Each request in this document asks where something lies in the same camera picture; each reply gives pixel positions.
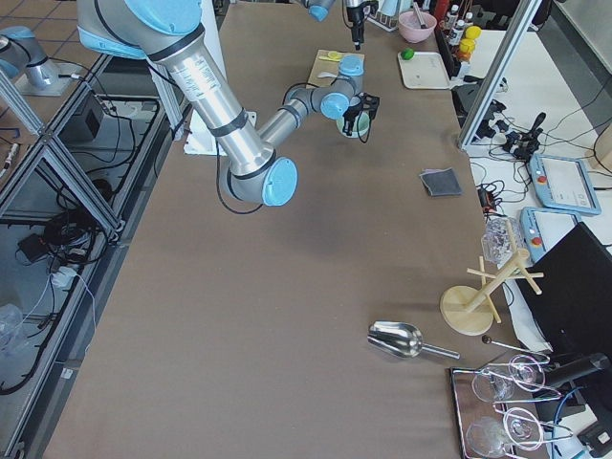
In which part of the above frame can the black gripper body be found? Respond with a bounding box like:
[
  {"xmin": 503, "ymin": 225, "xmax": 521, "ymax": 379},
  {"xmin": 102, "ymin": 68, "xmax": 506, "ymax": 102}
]
[
  {"xmin": 343, "ymin": 98, "xmax": 363, "ymax": 125},
  {"xmin": 347, "ymin": 5, "xmax": 365, "ymax": 42}
]

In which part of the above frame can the light green bowl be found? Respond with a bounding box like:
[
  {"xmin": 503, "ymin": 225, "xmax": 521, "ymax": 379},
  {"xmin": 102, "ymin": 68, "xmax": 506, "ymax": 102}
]
[{"xmin": 336, "ymin": 112, "xmax": 370, "ymax": 139}]

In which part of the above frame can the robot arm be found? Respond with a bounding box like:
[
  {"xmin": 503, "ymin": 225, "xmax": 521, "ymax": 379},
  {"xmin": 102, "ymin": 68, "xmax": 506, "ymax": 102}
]
[
  {"xmin": 76, "ymin": 1, "xmax": 364, "ymax": 207},
  {"xmin": 298, "ymin": 0, "xmax": 379, "ymax": 51}
]

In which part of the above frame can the pink bowl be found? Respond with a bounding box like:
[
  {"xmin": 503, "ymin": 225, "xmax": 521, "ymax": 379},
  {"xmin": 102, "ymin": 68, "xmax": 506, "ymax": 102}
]
[{"xmin": 398, "ymin": 11, "xmax": 438, "ymax": 43}]

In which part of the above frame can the yellow plastic knife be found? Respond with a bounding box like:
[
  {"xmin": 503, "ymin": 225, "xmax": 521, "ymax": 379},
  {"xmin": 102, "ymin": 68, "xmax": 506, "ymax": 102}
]
[{"xmin": 317, "ymin": 54, "xmax": 342, "ymax": 62}]

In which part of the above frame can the bamboo cutting board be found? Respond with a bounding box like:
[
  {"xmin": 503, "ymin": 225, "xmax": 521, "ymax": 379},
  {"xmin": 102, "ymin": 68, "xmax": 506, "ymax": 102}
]
[{"xmin": 305, "ymin": 50, "xmax": 364, "ymax": 98}]

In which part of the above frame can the green lime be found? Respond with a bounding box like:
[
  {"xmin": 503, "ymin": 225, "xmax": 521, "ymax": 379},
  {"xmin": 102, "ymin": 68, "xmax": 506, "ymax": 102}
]
[{"xmin": 402, "ymin": 48, "xmax": 415, "ymax": 60}]

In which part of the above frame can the metal tube with black cap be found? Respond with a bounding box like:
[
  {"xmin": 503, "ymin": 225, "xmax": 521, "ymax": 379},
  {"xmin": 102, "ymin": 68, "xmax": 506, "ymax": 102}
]
[{"xmin": 413, "ymin": 3, "xmax": 427, "ymax": 30}]

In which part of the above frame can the cream rabbit tray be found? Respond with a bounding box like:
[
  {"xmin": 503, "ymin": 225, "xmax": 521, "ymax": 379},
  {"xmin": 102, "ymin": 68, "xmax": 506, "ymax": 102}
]
[{"xmin": 397, "ymin": 52, "xmax": 450, "ymax": 90}]

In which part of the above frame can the grey folded cloth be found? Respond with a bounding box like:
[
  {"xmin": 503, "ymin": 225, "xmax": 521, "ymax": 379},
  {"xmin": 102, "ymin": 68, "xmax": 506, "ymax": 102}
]
[{"xmin": 419, "ymin": 168, "xmax": 463, "ymax": 197}]

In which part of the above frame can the yellow lemon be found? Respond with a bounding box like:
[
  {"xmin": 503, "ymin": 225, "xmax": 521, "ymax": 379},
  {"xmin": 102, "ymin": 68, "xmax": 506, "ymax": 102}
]
[{"xmin": 464, "ymin": 26, "xmax": 482, "ymax": 40}]

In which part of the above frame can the black headset stand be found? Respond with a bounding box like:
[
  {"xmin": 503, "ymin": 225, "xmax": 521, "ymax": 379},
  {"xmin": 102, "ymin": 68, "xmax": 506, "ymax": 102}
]
[{"xmin": 451, "ymin": 78, "xmax": 506, "ymax": 126}]

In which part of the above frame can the crystal glass dish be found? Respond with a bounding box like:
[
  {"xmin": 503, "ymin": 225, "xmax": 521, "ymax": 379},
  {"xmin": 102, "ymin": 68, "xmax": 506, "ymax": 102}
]
[{"xmin": 481, "ymin": 217, "xmax": 524, "ymax": 265}]

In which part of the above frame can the wooden mug tree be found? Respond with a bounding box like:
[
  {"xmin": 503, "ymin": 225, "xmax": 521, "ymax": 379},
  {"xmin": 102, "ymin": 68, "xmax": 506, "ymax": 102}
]
[{"xmin": 440, "ymin": 219, "xmax": 544, "ymax": 336}]

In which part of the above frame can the metal scoop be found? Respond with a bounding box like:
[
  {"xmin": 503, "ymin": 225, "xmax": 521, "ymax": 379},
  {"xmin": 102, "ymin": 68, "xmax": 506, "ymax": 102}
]
[{"xmin": 367, "ymin": 320, "xmax": 461, "ymax": 360}]

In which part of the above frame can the black monitor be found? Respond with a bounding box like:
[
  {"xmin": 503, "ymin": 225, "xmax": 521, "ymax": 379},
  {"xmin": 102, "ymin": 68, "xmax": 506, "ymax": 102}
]
[{"xmin": 517, "ymin": 223, "xmax": 611, "ymax": 356}]

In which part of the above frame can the white camera post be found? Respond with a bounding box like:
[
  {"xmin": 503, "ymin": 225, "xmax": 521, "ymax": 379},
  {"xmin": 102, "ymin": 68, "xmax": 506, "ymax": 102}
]
[{"xmin": 185, "ymin": 0, "xmax": 227, "ymax": 155}]

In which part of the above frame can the aluminium frame post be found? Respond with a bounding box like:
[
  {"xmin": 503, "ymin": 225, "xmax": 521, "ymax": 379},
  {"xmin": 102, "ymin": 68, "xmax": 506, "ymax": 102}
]
[{"xmin": 457, "ymin": 0, "xmax": 541, "ymax": 151}]

